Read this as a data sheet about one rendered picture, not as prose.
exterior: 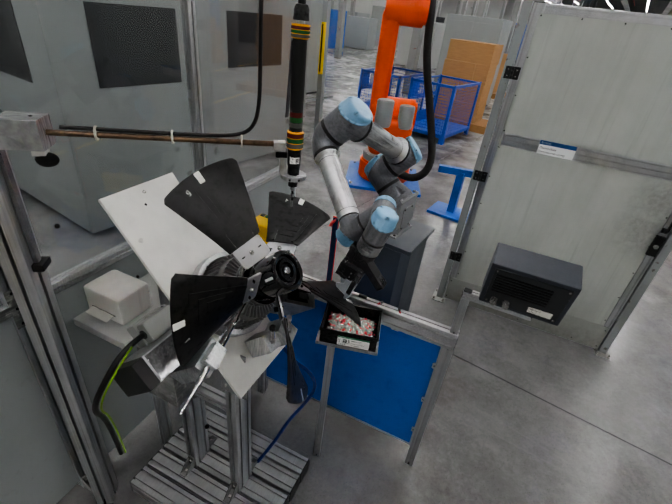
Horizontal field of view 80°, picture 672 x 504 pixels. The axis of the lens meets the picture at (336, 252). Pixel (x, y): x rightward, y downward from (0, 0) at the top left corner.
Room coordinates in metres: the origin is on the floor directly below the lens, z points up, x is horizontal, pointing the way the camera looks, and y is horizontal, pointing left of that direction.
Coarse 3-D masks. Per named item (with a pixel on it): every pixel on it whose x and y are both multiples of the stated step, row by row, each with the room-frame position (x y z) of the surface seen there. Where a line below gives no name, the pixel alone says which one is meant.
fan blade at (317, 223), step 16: (272, 192) 1.26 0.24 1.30; (272, 208) 1.19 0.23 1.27; (288, 208) 1.20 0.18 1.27; (304, 208) 1.23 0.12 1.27; (272, 224) 1.12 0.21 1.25; (288, 224) 1.13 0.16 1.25; (304, 224) 1.15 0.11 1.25; (320, 224) 1.18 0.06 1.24; (272, 240) 1.06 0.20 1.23; (288, 240) 1.06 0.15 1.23; (304, 240) 1.08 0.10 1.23
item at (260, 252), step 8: (256, 240) 0.95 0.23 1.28; (240, 248) 0.94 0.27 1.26; (248, 248) 0.94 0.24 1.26; (256, 248) 0.95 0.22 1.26; (264, 248) 0.95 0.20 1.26; (240, 256) 0.93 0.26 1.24; (248, 256) 0.93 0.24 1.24; (256, 256) 0.94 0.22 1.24; (264, 256) 0.94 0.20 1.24; (248, 264) 0.92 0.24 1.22
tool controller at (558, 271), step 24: (504, 264) 1.08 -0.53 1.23; (528, 264) 1.08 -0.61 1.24; (552, 264) 1.09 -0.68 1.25; (576, 264) 1.09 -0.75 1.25; (504, 288) 1.08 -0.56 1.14; (528, 288) 1.05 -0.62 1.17; (552, 288) 1.02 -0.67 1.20; (576, 288) 1.00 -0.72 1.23; (528, 312) 1.06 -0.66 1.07; (552, 312) 1.03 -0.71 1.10
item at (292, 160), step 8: (304, 0) 1.02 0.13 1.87; (296, 8) 1.01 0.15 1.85; (304, 8) 1.01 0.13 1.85; (296, 16) 1.01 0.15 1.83; (304, 16) 1.01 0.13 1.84; (288, 152) 1.01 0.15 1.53; (296, 152) 1.01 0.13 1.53; (288, 160) 1.01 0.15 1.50; (296, 160) 1.01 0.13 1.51; (288, 168) 1.01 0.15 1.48; (296, 168) 1.01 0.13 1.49; (288, 184) 1.02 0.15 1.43; (296, 184) 1.02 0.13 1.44
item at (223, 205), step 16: (224, 160) 1.05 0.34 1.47; (192, 176) 0.98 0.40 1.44; (208, 176) 1.00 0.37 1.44; (224, 176) 1.01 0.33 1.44; (240, 176) 1.04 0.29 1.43; (176, 192) 0.94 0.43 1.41; (208, 192) 0.97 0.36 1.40; (224, 192) 0.99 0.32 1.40; (240, 192) 1.01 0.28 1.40; (176, 208) 0.92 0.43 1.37; (192, 208) 0.94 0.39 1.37; (208, 208) 0.95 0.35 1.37; (224, 208) 0.96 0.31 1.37; (240, 208) 0.98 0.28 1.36; (192, 224) 0.92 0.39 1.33; (208, 224) 0.93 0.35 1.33; (224, 224) 0.94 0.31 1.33; (240, 224) 0.96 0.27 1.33; (256, 224) 0.97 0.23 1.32; (224, 240) 0.93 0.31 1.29; (240, 240) 0.94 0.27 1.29
